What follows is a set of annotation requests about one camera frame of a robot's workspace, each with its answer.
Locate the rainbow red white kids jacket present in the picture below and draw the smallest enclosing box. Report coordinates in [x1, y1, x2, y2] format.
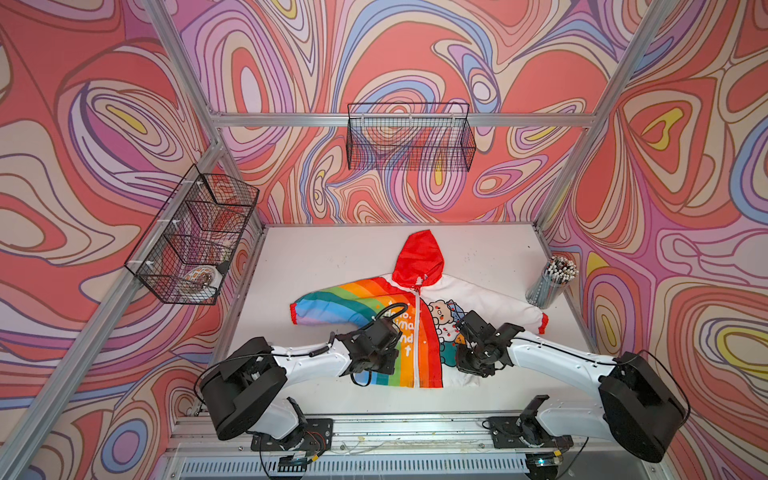
[290, 230, 549, 389]

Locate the black wire basket back wall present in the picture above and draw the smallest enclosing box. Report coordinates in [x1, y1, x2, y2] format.
[346, 100, 477, 173]

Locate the clear cup of pencils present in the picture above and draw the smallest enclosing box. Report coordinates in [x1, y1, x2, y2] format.
[525, 255, 578, 310]

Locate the black wire basket wall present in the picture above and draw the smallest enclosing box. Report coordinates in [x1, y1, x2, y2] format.
[124, 166, 260, 305]
[346, 100, 477, 173]

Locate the black wire basket left wall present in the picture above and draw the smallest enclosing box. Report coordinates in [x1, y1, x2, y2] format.
[124, 166, 260, 305]

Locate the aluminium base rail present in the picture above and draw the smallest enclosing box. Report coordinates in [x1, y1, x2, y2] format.
[157, 412, 674, 479]

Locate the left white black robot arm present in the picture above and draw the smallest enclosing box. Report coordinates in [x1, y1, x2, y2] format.
[195, 303, 408, 450]

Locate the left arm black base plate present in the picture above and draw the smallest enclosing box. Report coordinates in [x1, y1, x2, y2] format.
[251, 417, 334, 457]

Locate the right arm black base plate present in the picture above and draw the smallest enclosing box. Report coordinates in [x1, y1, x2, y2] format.
[481, 416, 574, 452]

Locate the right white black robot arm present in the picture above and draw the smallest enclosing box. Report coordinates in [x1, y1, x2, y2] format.
[456, 311, 688, 463]

